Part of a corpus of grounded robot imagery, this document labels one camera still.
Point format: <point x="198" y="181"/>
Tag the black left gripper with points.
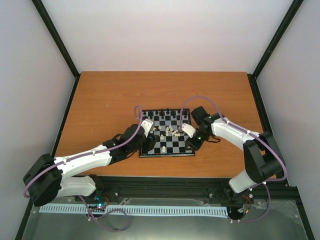
<point x="151" y="142"/>

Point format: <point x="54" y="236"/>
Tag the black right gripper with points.
<point x="195" y="146"/>

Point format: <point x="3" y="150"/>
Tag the black silver chess board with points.
<point x="167" y="123"/>

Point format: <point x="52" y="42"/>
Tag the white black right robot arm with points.
<point x="262" y="157"/>

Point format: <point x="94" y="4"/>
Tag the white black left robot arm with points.
<point x="53" y="177"/>

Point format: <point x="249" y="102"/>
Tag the small electronics board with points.
<point x="102" y="201"/>

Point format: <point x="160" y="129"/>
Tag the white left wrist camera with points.
<point x="147" y="125"/>

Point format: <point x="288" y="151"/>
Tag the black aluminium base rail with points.
<point x="212" y="190"/>

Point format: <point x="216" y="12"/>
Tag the light blue slotted cable duct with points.
<point x="137" y="210"/>

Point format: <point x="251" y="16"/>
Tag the right black frame post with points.
<point x="283" y="26"/>

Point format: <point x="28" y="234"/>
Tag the black frame post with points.
<point x="45" y="17"/>
<point x="283" y="26"/>

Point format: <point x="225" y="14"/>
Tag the left black frame post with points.
<point x="45" y="17"/>

